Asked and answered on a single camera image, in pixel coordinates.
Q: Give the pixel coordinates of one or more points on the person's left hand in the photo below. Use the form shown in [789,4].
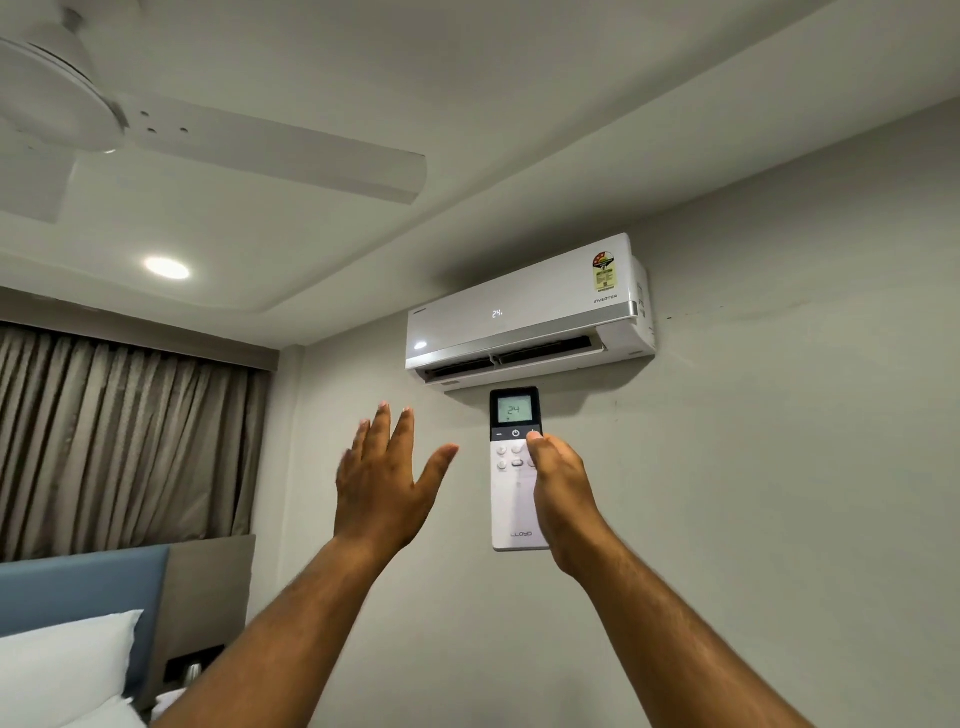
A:
[379,499]

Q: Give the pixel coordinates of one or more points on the person's right hand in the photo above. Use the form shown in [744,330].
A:
[564,502]

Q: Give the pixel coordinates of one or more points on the person's left middle finger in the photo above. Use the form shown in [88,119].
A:
[379,435]

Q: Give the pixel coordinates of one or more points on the person's right thumb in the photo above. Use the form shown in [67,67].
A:
[540,448]

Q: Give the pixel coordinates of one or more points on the person's left thumb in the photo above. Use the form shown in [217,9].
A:
[441,465]

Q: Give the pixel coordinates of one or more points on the person's left little finger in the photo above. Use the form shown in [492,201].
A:
[343,466]

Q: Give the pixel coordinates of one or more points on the white air conditioner remote control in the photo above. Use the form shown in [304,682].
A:
[514,510]

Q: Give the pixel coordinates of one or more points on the person's left forearm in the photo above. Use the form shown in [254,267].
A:
[281,637]

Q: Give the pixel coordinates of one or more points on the person's right forearm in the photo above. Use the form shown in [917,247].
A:
[675,645]

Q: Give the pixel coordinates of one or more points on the beige headboard panel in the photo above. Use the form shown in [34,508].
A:
[210,592]

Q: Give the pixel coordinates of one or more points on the colourful rating sticker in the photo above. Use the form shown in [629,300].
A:
[602,271]

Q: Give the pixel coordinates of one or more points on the beige pleated curtain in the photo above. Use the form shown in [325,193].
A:
[112,442]

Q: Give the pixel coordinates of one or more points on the grey curtain pelmet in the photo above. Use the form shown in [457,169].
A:
[135,330]

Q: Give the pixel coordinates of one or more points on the round recessed ceiling light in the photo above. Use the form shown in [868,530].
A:
[166,268]

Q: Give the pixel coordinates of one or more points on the blue padded headboard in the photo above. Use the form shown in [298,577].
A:
[90,585]

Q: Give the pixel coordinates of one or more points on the white pillow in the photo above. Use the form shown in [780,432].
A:
[112,716]
[60,667]

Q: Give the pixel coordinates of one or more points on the white ceiling fan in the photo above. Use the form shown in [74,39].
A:
[187,139]

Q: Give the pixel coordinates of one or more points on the white wall air conditioner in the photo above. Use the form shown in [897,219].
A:
[517,322]

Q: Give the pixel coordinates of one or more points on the black wall switch panel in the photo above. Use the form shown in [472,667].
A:
[191,664]

